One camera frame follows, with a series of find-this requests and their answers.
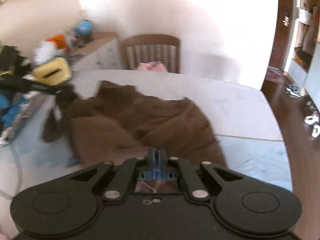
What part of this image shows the red door mat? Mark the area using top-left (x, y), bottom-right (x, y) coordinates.
top-left (265, 66), bottom-right (290, 85)

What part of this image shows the blue globe toy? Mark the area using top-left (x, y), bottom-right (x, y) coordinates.
top-left (75, 20), bottom-right (93, 36)

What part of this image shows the blue sneakers pair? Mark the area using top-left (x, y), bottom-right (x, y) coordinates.
top-left (286, 83), bottom-right (302, 98)

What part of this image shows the brown t-shirt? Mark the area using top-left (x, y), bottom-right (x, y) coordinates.
top-left (42, 81), bottom-right (226, 166)

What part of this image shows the pink item on chair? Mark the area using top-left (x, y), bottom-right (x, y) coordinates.
top-left (136, 60), bottom-right (168, 73)

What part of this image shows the dark wooden door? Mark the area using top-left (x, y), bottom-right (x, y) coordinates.
top-left (268, 0), bottom-right (296, 70)

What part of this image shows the white slippers pair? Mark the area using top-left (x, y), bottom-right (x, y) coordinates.
top-left (304, 115), bottom-right (320, 138)

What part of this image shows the far wooden chair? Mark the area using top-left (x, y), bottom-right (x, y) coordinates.
top-left (119, 34), bottom-right (181, 74)

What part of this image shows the yellow tissue box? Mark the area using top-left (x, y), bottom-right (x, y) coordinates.
top-left (33, 57), bottom-right (72, 86)

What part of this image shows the wooden sideboard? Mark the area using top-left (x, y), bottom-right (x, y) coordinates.
top-left (70, 32), bottom-right (123, 72)

